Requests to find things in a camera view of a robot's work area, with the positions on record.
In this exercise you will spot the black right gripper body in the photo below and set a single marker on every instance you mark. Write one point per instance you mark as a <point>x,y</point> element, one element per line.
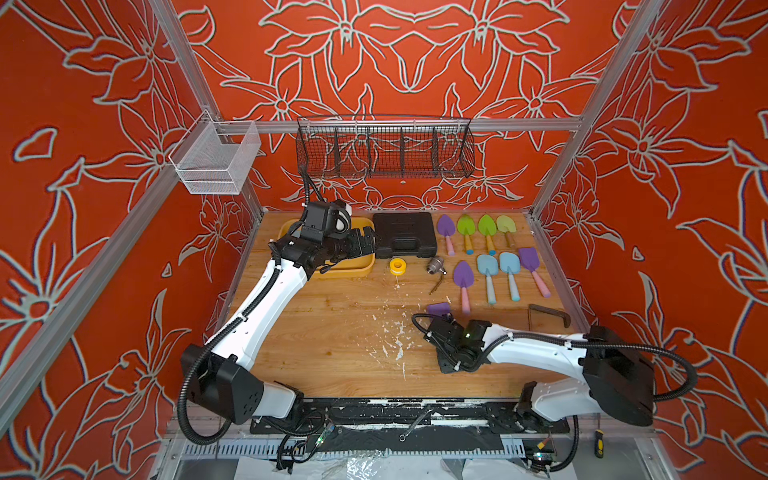
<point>447,359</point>

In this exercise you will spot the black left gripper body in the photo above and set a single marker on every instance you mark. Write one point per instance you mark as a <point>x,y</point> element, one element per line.
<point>353,245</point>

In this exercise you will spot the pink handled tool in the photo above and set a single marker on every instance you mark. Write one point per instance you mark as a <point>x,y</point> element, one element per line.
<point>463,277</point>

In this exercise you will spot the blue shovel blue handle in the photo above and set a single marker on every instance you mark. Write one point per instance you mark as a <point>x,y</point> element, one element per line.
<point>487,265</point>
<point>510,264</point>

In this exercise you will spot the green shovel wooden handle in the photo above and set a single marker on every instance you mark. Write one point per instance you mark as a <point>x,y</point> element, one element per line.
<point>487,227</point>
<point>466,227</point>
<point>506,225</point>

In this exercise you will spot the purple square shovel pink handle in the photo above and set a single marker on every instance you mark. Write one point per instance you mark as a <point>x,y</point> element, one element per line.
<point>529,260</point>

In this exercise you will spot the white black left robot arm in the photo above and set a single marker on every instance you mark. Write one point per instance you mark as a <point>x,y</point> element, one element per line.
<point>219,388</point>

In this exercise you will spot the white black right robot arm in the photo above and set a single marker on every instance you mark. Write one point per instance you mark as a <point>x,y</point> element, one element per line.
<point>601,373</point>

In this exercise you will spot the yellow storage box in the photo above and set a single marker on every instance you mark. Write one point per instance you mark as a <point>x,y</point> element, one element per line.
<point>354,267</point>

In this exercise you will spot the yellow tape roll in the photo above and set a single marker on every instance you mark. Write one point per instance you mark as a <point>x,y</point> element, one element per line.
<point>397,267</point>

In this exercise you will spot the black plastic tool case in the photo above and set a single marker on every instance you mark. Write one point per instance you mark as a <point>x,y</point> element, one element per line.
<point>404,234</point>

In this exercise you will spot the hex key on table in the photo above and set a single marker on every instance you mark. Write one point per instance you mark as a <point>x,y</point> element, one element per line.
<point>538,312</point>

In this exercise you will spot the yellow black screwdriver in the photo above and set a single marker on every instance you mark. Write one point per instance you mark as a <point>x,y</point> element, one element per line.
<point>599,444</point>

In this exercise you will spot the black wire wall basket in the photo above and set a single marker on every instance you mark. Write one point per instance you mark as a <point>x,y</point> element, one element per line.
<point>363,147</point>

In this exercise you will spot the wrench on base rail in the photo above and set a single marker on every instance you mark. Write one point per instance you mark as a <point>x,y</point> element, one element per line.
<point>418,421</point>

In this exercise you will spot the grey cable duct strip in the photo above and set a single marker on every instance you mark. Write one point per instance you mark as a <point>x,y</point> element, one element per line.
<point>493,447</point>

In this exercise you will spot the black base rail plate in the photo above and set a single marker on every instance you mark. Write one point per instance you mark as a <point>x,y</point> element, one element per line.
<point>497,415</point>

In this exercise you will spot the clear mesh wall basket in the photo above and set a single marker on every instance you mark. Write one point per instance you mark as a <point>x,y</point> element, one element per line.
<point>214,157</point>

